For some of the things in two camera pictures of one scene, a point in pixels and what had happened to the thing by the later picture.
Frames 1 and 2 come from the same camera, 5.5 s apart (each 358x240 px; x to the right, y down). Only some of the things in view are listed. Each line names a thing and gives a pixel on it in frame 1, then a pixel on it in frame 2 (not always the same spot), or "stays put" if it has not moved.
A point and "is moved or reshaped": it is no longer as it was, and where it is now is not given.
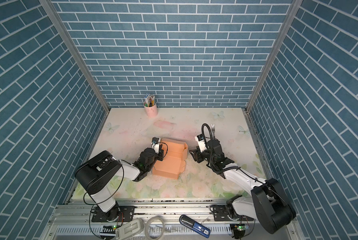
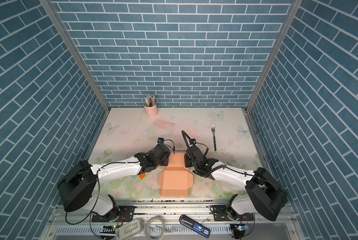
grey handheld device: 130,228 stays put
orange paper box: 175,154 is moved or reshaped
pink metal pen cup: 151,111 stays put
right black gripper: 197,155 to 186,160
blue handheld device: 195,226 stays put
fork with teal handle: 213,129 stays put
